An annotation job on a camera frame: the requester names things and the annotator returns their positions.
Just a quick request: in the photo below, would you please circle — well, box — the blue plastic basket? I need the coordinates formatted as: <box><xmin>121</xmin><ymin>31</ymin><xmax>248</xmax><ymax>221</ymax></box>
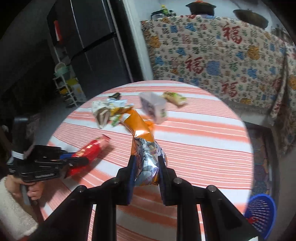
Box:
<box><xmin>244</xmin><ymin>194</ymin><xmax>276</xmax><ymax>240</ymax></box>

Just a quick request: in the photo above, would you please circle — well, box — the left hand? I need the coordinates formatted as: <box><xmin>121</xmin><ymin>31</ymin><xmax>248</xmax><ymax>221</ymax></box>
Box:
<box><xmin>5</xmin><ymin>175</ymin><xmax>45</xmax><ymax>200</ymax></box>

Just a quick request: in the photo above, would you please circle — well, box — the red snack wrapper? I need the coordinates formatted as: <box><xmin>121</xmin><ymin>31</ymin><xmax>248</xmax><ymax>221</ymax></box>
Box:
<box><xmin>65</xmin><ymin>135</ymin><xmax>110</xmax><ymax>178</ymax></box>

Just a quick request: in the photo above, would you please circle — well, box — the black clay pot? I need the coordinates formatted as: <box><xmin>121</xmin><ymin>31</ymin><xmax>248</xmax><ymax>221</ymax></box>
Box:
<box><xmin>186</xmin><ymin>1</ymin><xmax>216</xmax><ymax>16</ymax></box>

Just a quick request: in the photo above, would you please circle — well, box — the patterned fu character blanket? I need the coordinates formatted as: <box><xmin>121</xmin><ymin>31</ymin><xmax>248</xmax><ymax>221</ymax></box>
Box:
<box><xmin>141</xmin><ymin>15</ymin><xmax>295</xmax><ymax>153</ymax></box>

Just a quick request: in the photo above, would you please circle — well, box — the orange chip bag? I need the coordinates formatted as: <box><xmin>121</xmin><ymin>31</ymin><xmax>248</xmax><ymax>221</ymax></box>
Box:
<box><xmin>120</xmin><ymin>109</ymin><xmax>167</xmax><ymax>186</ymax></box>

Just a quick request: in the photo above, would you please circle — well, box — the beige crumpled paper box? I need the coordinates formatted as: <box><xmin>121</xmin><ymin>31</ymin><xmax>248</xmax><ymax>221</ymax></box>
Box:
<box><xmin>91</xmin><ymin>99</ymin><xmax>111</xmax><ymax>129</ymax></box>

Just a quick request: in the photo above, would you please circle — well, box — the green yellow snack packet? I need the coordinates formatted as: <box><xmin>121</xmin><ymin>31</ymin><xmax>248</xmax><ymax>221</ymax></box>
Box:
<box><xmin>162</xmin><ymin>91</ymin><xmax>188</xmax><ymax>107</ymax></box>

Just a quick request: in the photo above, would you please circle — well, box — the colourful hexagon floor mat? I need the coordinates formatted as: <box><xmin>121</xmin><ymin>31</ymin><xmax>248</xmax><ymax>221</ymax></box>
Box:
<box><xmin>248</xmin><ymin>126</ymin><xmax>275</xmax><ymax>196</ymax></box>

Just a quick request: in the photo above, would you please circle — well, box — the white fleece sleeve forearm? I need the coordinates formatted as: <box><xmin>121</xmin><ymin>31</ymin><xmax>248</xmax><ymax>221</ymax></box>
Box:
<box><xmin>1</xmin><ymin>177</ymin><xmax>38</xmax><ymax>240</ymax></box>

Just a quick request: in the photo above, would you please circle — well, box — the white storage rack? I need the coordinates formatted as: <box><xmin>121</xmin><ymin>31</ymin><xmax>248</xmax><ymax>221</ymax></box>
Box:
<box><xmin>53</xmin><ymin>62</ymin><xmax>86</xmax><ymax>108</ymax></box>

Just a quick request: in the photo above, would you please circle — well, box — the black refrigerator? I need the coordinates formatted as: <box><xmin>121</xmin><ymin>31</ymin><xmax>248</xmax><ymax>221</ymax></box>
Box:
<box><xmin>47</xmin><ymin>0</ymin><xmax>143</xmax><ymax>99</ymax></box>

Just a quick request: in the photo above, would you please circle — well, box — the clear plastic container box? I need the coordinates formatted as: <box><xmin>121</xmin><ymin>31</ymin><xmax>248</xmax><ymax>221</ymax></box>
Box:
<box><xmin>139</xmin><ymin>92</ymin><xmax>167</xmax><ymax>125</ymax></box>

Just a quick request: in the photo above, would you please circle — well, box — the steel pot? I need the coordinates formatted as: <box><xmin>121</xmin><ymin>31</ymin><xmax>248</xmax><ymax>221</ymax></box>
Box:
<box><xmin>271</xmin><ymin>27</ymin><xmax>292</xmax><ymax>43</ymax></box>

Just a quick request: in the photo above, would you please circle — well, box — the red plastic bag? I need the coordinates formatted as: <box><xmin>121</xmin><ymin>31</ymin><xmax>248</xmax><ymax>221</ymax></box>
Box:
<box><xmin>247</xmin><ymin>216</ymin><xmax>259</xmax><ymax>225</ymax></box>

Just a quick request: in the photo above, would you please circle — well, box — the crumpled yellow white wrapper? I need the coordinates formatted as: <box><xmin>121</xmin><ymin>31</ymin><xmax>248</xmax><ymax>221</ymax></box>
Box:
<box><xmin>107</xmin><ymin>97</ymin><xmax>133</xmax><ymax>126</ymax></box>

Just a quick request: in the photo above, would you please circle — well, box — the black wok pan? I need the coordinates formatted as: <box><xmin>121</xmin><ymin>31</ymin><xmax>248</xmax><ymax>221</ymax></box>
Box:
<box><xmin>233</xmin><ymin>9</ymin><xmax>268</xmax><ymax>29</ymax></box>

